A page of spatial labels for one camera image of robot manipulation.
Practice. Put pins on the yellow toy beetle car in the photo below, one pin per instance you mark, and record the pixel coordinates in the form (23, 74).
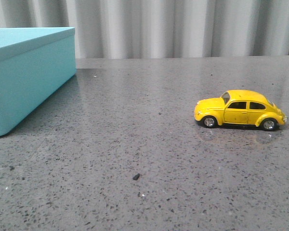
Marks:
(239, 107)

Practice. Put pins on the light blue storage box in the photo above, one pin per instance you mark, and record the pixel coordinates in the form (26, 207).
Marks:
(34, 63)

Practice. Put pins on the small black debris piece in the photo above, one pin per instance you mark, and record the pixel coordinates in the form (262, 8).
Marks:
(136, 177)

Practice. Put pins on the white pleated curtain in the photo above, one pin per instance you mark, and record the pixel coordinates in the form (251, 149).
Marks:
(116, 29)

